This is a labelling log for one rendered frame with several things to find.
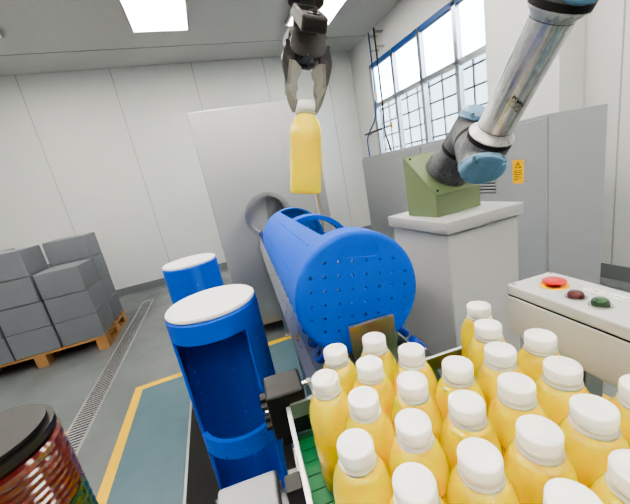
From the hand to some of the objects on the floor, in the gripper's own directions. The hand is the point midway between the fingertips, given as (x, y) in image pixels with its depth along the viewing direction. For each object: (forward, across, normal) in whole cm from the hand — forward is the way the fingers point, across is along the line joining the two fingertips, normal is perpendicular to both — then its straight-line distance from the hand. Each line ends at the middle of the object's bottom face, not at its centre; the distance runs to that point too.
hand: (305, 105), depth 63 cm
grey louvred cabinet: (+124, -205, -169) cm, 293 cm away
